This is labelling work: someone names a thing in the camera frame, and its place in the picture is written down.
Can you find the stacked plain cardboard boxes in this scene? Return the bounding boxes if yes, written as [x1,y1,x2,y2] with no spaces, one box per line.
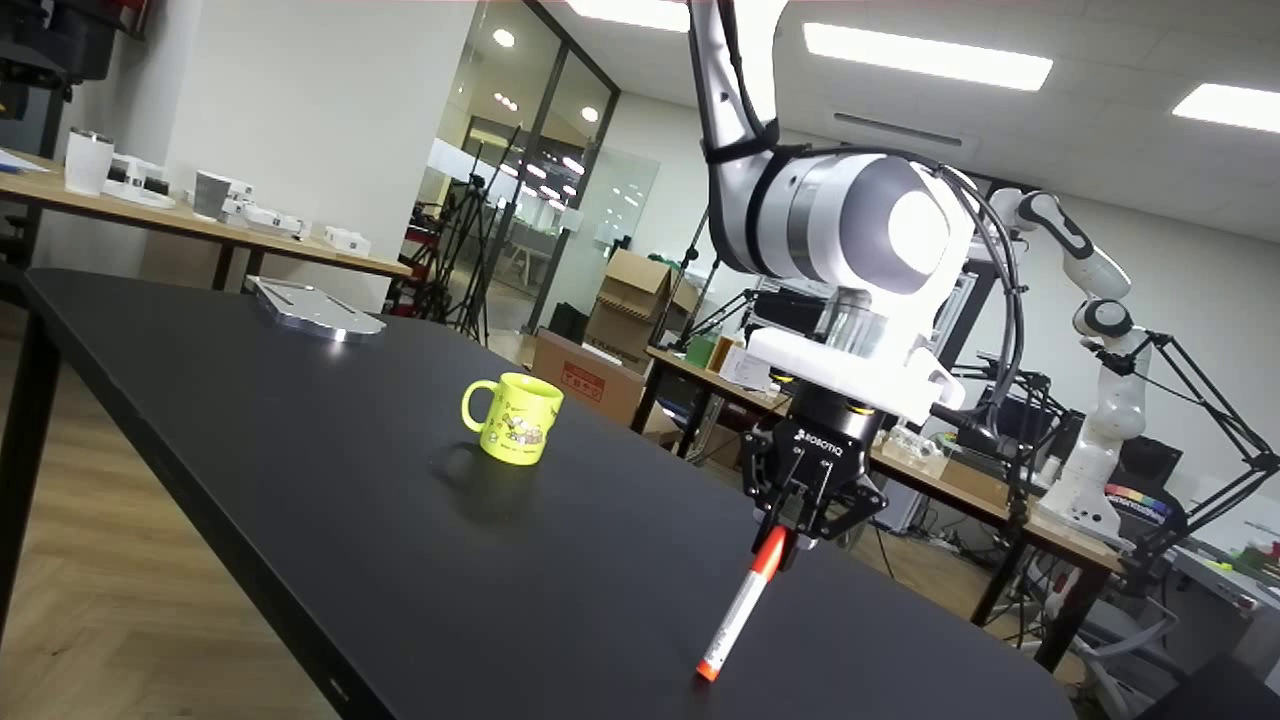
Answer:
[585,248,682,363]

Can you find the rectangular ceiling light panel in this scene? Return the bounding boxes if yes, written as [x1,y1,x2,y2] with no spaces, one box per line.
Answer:
[563,0,697,38]
[799,18,1059,97]
[1169,79,1280,140]

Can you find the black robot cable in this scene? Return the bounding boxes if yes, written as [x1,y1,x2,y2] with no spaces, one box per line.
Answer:
[934,158,1034,410]

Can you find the tall black microphone stand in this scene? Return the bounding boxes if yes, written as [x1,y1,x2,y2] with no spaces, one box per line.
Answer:
[668,209,715,350]

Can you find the small white black device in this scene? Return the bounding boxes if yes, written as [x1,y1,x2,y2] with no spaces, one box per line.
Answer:
[106,153,177,205]

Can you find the light wooden side table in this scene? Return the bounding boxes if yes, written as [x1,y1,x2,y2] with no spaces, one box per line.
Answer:
[0,156,420,292]

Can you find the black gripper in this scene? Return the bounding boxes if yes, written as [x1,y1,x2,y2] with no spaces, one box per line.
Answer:
[739,388,888,546]

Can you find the yellow ceramic mug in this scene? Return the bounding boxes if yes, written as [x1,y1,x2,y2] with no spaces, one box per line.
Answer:
[456,369,568,471]

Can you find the black table leg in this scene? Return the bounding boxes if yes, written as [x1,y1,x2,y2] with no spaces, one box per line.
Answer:
[0,303,69,630]

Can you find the long wooden desk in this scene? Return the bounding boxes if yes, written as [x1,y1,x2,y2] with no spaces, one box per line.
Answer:
[630,338,1129,675]

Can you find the cardboard box with red print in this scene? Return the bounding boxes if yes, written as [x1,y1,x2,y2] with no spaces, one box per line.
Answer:
[529,327,651,432]

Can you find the red capped white marker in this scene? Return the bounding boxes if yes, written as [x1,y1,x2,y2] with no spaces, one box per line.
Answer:
[694,524,797,689]

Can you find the black tripod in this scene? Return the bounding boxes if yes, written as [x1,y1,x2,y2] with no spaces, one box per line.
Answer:
[407,124,540,338]

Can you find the small white box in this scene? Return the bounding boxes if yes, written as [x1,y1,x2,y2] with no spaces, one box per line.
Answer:
[245,198,312,245]
[317,218,376,261]

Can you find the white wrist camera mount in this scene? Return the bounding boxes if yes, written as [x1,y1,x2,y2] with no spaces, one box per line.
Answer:
[728,282,974,432]

